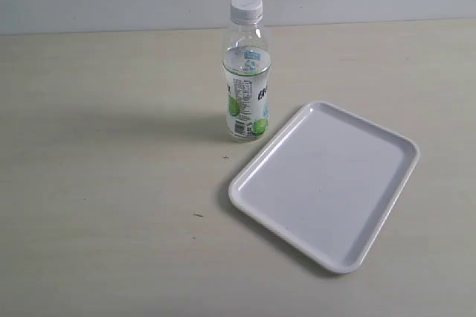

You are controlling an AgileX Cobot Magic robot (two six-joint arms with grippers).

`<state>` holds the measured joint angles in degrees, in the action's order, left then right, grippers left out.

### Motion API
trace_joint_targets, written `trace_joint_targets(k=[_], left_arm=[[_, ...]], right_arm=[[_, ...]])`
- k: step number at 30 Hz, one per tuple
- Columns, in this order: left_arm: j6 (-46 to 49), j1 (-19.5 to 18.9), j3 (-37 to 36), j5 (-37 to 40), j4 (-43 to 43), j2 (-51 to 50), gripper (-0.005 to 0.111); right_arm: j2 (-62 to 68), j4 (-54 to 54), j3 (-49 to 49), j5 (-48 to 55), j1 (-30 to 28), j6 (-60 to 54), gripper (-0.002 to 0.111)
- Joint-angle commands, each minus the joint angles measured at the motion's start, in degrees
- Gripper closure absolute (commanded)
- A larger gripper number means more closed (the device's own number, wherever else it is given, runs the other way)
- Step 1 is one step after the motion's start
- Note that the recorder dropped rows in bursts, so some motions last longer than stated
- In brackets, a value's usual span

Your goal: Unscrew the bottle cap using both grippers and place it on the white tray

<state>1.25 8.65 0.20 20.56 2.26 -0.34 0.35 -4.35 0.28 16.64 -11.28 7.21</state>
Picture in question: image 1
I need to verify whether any white rectangular plastic tray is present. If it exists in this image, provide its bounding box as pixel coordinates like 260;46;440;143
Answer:
228;101;419;275

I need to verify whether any white bottle cap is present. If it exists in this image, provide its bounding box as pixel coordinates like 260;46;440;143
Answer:
230;0;263;25

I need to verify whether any clear plastic drink bottle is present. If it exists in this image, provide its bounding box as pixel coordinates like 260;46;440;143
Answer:
222;22;272;141

